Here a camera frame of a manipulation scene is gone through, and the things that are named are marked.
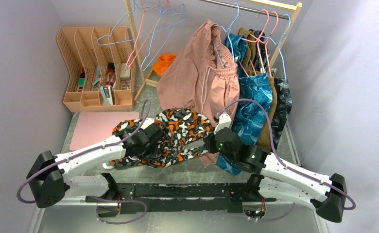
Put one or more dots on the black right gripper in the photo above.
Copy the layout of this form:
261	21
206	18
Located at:
209	140

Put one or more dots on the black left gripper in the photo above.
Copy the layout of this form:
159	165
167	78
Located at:
152	151

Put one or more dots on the orange camouflage shorts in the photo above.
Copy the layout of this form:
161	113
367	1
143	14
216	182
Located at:
184	131

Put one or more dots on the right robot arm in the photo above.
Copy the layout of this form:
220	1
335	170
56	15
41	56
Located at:
273	177

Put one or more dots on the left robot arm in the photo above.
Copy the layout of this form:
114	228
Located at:
55	177

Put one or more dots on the blue leaf print shorts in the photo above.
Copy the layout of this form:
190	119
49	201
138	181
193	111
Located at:
240	123

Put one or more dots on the pink hanging shorts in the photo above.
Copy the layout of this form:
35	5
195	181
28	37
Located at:
203	77

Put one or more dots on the dark leaf print shorts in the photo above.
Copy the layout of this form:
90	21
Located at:
283	106

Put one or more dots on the brown hanging shorts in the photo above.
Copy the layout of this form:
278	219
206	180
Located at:
257	57

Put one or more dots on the white teal stapler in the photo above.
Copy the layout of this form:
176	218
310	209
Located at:
108	165

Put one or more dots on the pink mat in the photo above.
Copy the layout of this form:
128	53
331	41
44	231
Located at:
94	127

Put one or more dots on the orange knitted object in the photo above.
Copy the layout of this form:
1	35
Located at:
163	63

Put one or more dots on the peach desk organizer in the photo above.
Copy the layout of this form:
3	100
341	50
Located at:
94	57

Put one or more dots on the wooden clothes rack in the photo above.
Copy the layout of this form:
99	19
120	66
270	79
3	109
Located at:
205	58

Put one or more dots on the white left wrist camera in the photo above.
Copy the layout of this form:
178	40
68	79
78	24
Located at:
146	123

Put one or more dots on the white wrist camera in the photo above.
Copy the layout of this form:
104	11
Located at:
223	121
146	123

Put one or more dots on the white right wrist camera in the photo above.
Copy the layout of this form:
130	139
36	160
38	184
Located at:
223	121

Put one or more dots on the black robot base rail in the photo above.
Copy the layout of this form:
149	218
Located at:
157	197

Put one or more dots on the pink empty wire hanger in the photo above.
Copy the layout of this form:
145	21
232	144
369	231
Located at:
144	32

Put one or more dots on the blue empty wire hanger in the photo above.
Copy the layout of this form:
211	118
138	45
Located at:
168	19

